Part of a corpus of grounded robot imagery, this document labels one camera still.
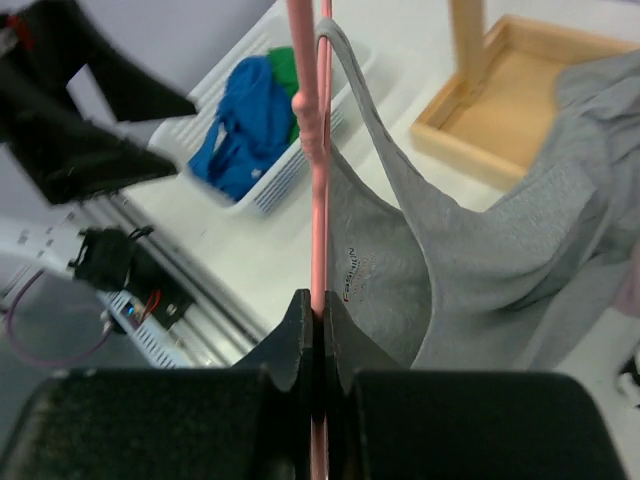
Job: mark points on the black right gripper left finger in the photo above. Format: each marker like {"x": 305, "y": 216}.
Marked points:
{"x": 278, "y": 410}

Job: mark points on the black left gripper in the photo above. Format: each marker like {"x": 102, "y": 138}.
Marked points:
{"x": 43, "y": 46}

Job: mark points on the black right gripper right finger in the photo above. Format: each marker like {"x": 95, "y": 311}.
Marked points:
{"x": 366, "y": 402}

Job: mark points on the grey tank top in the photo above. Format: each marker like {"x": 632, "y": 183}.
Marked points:
{"x": 518, "y": 285}

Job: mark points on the blue tank top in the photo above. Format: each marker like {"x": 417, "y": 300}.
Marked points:
{"x": 237, "y": 149}

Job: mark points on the green tank top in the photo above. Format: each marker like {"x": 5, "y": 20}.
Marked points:
{"x": 282, "y": 123}

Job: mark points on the pink wire hanger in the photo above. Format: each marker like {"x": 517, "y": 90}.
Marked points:
{"x": 312, "y": 106}

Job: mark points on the white plastic basket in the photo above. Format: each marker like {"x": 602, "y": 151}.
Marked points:
{"x": 181, "y": 138}

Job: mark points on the wooden clothes rack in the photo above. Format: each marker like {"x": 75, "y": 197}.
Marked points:
{"x": 491, "y": 117}

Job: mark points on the aluminium mounting rail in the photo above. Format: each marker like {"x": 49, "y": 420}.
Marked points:
{"x": 216, "y": 331}

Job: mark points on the white slotted cable duct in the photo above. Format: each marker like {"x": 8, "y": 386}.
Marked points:
{"x": 151, "y": 339}

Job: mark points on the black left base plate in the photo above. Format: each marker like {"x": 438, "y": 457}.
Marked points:
{"x": 162, "y": 297}

